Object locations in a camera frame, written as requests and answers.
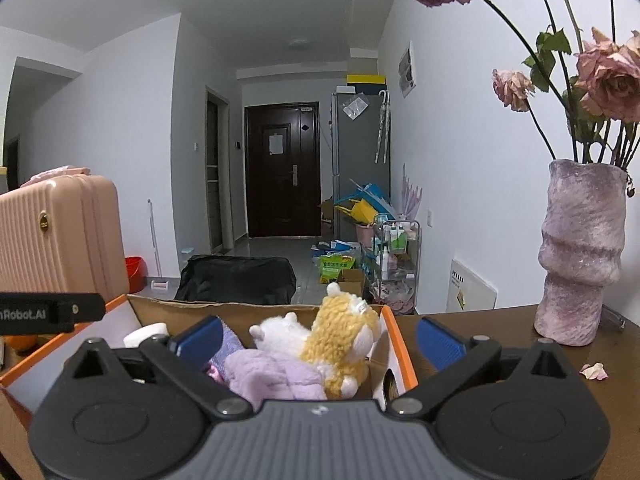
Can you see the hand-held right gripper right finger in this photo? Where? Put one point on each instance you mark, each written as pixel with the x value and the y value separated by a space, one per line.
pixel 440 342

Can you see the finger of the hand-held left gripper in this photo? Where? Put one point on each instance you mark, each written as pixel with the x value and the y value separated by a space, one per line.
pixel 85 307

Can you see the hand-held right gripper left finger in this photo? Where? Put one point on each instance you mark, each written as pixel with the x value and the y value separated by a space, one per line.
pixel 197 340

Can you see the purple knit cloth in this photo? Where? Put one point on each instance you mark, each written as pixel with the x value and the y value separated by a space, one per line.
pixel 231 347

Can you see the orange cardboard box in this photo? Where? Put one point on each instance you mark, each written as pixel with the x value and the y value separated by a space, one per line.
pixel 387 350

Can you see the lilac fluffy towel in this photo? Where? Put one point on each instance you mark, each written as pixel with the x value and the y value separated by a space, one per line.
pixel 270 375

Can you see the yellow plush toy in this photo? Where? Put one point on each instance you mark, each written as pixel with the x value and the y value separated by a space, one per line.
pixel 340 340

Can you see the orange fruit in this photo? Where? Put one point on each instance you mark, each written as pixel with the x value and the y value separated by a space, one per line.
pixel 20 342

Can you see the pink patterned cloth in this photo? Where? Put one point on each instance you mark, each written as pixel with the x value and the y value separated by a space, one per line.
pixel 214 374

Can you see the white round container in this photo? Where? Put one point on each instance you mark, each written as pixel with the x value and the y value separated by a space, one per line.
pixel 145 334

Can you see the red plastic bucket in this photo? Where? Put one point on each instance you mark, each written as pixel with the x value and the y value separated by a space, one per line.
pixel 134 272

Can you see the white flat panel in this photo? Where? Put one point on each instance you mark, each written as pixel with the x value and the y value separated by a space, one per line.
pixel 472 287

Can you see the white mop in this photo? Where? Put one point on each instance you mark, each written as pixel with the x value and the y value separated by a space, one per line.
pixel 160 285

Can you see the pink ribbed suitcase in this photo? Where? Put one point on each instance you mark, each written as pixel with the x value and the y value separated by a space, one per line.
pixel 75 240

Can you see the black floor bag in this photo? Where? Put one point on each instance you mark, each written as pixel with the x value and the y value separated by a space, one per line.
pixel 235 280

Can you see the white plush toy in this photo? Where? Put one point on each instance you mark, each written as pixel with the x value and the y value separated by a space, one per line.
pixel 282 332

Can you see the clear water bottle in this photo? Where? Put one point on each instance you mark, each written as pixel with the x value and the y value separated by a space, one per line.
pixel 187 252

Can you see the metal rolling cart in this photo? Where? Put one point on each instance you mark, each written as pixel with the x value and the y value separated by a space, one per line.
pixel 395 260

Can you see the small open cardboard box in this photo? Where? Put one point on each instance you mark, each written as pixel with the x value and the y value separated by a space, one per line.
pixel 352 285

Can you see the green printed bag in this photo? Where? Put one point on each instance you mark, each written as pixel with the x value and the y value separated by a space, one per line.
pixel 336 267

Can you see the pink plastic bucket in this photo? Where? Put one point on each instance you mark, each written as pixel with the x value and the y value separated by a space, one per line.
pixel 364 235

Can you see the pink folded cloth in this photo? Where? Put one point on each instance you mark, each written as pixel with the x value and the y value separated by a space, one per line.
pixel 55 175

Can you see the blue and white plastic bag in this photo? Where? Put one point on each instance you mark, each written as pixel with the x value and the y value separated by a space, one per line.
pixel 340 246

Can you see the fallen pink petal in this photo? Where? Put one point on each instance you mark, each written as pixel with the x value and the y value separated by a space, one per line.
pixel 594 371

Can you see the brown cardboard carton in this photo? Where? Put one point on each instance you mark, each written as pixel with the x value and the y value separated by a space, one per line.
pixel 327 220

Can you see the dark brown door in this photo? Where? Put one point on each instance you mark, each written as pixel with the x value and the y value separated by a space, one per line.
pixel 260 185

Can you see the pink textured vase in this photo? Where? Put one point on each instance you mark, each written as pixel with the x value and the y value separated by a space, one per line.
pixel 580 250

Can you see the grey refrigerator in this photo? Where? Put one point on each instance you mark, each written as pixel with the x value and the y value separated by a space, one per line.
pixel 357 160

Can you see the white paper notice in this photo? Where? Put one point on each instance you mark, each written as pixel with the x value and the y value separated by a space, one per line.
pixel 275 144

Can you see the white folded umbrella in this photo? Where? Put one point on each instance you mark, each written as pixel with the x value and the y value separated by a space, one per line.
pixel 383 125

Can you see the clear plastic packet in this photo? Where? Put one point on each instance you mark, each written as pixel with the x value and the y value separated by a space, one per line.
pixel 355 106

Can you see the yellow and black box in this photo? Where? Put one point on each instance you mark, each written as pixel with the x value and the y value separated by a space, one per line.
pixel 367 82

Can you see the round ceiling light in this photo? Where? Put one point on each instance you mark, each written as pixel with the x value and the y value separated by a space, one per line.
pixel 299 44

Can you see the wall electrical panel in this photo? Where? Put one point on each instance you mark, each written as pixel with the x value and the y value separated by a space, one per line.
pixel 407 70

